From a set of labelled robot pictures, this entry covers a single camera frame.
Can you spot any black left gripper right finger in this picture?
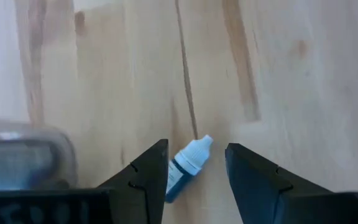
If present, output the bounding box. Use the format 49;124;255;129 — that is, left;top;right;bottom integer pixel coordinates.
224;142;335;224

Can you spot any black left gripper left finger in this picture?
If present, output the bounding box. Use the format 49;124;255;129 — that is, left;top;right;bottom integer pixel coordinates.
97;139;170;224

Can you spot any small blue food coloring bottle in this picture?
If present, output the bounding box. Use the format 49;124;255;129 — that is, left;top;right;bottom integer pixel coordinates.
165;134;214;203

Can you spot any clear plastic bin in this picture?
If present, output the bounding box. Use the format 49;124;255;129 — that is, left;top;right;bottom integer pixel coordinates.
0;116;79;191

